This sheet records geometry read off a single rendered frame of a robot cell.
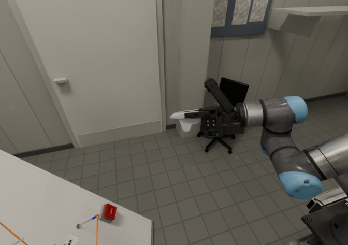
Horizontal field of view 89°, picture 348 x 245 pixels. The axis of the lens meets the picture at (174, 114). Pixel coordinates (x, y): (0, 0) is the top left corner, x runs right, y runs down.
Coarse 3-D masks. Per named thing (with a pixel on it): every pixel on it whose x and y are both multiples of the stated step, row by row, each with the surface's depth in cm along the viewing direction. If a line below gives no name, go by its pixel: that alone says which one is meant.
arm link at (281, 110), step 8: (288, 96) 48; (296, 96) 48; (264, 104) 47; (272, 104) 47; (280, 104) 46; (288, 104) 46; (296, 104) 46; (304, 104) 45; (264, 112) 47; (272, 112) 46; (280, 112) 46; (288, 112) 46; (296, 112) 45; (304, 112) 45; (264, 120) 47; (272, 120) 47; (280, 120) 47; (288, 120) 47; (296, 120) 46; (272, 128) 50; (280, 128) 48; (288, 128) 48
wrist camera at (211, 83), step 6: (210, 78) 49; (210, 84) 49; (216, 84) 49; (210, 90) 50; (216, 90) 49; (216, 96) 49; (222, 96) 49; (222, 102) 49; (228, 102) 49; (228, 108) 49; (234, 108) 49
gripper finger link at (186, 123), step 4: (180, 112) 53; (184, 112) 52; (188, 112) 51; (172, 116) 53; (176, 116) 52; (180, 116) 52; (180, 120) 52; (184, 120) 52; (188, 120) 52; (192, 120) 52; (196, 120) 51; (184, 124) 52; (188, 124) 52; (192, 124) 52; (184, 128) 53; (188, 128) 52
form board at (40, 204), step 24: (0, 168) 54; (24, 168) 59; (0, 192) 51; (24, 192) 56; (48, 192) 61; (72, 192) 68; (0, 216) 48; (24, 216) 52; (48, 216) 57; (72, 216) 63; (120, 216) 79; (0, 240) 46; (24, 240) 50; (48, 240) 54; (120, 240) 72; (144, 240) 82
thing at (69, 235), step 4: (68, 236) 58; (72, 236) 59; (76, 236) 60; (64, 240) 57; (68, 240) 58; (72, 240) 59; (76, 240) 60; (64, 244) 56; (68, 244) 57; (72, 244) 58; (76, 244) 59
